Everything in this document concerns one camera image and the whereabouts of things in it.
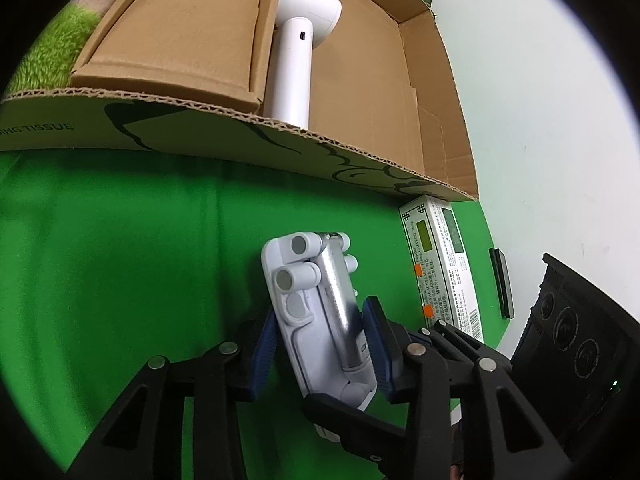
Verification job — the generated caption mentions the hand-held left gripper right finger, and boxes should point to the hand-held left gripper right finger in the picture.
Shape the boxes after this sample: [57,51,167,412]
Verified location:
[362,296,576,480]

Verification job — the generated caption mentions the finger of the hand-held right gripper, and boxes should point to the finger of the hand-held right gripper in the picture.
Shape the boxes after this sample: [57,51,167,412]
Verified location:
[422,319,513,371]
[303,392,408,461]

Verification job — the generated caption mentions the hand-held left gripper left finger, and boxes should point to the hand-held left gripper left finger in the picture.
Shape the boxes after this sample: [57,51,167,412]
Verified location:
[67,305,276,480]

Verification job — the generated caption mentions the white and silver gadget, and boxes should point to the white and silver gadget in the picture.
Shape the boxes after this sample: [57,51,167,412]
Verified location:
[261,230,376,443]

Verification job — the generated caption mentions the large shallow cardboard box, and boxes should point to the large shallow cardboard box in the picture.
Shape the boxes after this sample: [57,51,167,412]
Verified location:
[0,0,478,202]

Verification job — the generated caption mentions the white hair dryer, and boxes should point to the white hair dryer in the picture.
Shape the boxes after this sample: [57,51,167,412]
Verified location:
[262,0,343,128]

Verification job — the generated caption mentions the small cardboard box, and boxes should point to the small cardboard box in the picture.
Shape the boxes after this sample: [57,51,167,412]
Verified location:
[70,0,273,113]

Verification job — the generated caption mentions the pink and teal plush toy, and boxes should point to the pink and teal plush toy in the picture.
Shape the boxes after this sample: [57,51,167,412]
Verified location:
[2,0,166,96]

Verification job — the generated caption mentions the black flat bar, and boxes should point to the black flat bar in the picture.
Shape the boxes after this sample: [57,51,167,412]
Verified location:
[488,247,516,320]

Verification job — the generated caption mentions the white printed carton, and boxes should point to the white printed carton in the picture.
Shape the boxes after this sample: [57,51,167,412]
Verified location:
[398,195,485,343]

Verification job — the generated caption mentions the green tablecloth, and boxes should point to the green tablecloth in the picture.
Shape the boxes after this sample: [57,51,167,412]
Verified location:
[0,150,513,480]

